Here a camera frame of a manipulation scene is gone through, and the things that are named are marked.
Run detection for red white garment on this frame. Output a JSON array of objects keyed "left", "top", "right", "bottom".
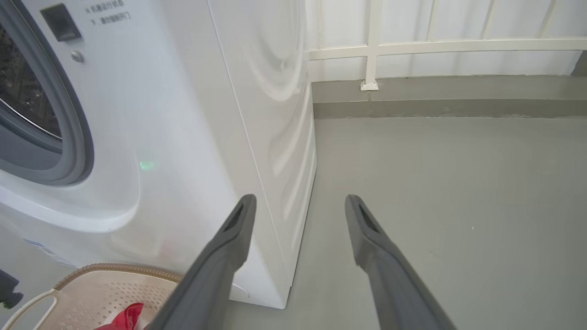
[{"left": 94, "top": 302, "right": 145, "bottom": 330}]

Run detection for steel washing machine drum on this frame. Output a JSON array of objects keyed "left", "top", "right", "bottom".
[{"left": 0, "top": 23, "right": 62, "bottom": 140}]

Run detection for cream perforated laundry basket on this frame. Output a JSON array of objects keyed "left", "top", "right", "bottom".
[{"left": 0, "top": 263, "right": 184, "bottom": 330}]

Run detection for black glass washing machine door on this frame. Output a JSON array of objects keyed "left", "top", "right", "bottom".
[{"left": 0, "top": 269, "right": 23, "bottom": 309}]

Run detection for blue energy label sticker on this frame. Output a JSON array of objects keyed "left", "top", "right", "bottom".
[{"left": 23, "top": 238, "right": 78, "bottom": 269}]

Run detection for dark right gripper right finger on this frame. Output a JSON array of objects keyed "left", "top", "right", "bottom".
[{"left": 345, "top": 194, "right": 457, "bottom": 330}]

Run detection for round filter cover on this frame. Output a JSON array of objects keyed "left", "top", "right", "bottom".
[{"left": 228, "top": 283, "right": 251, "bottom": 301}]

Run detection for white metal railing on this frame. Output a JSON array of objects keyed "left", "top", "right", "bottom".
[{"left": 305, "top": 0, "right": 587, "bottom": 91}]

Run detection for white washing machine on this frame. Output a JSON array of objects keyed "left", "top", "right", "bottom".
[{"left": 0, "top": 0, "right": 318, "bottom": 310}]

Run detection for grey rubber door seal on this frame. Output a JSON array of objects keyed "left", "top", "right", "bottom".
[{"left": 0, "top": 0, "right": 94, "bottom": 186}]

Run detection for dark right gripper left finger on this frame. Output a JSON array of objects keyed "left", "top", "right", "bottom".
[{"left": 147, "top": 194, "right": 257, "bottom": 330}]

